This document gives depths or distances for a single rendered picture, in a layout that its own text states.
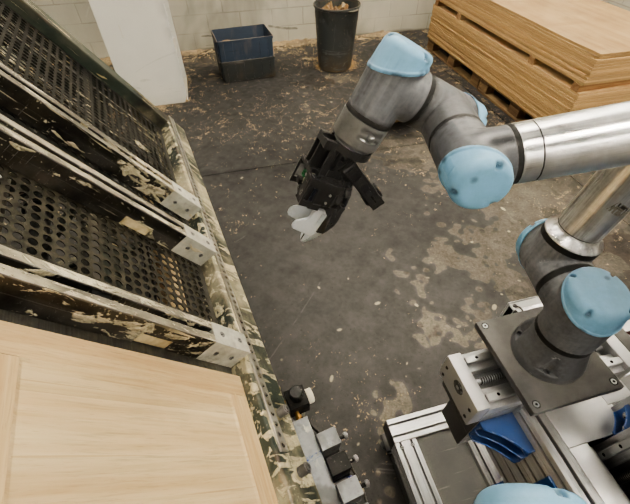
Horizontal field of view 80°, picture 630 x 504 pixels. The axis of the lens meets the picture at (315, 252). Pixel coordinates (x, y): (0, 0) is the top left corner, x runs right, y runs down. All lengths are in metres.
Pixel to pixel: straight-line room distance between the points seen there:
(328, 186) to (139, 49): 3.71
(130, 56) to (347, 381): 3.45
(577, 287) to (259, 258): 1.93
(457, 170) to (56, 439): 0.63
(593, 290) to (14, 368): 0.95
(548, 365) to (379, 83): 0.68
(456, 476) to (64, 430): 1.38
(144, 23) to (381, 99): 3.68
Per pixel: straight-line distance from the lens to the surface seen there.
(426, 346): 2.15
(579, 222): 0.87
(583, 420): 1.10
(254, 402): 0.99
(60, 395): 0.71
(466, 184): 0.47
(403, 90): 0.56
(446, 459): 1.73
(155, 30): 4.15
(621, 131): 0.56
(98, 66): 1.93
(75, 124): 1.24
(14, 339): 0.72
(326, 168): 0.60
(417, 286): 2.37
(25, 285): 0.73
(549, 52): 4.00
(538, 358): 0.94
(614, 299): 0.87
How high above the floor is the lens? 1.82
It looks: 48 degrees down
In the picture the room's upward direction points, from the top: straight up
